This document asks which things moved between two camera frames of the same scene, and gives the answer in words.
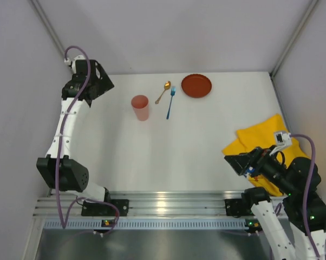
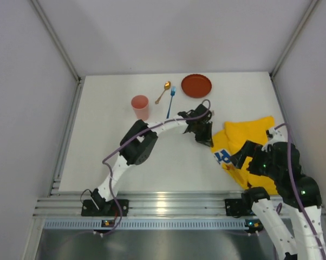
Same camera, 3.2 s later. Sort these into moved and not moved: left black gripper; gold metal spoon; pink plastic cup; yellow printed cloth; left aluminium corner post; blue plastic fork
Moved: yellow printed cloth; left black gripper
Not moved: left aluminium corner post; pink plastic cup; gold metal spoon; blue plastic fork
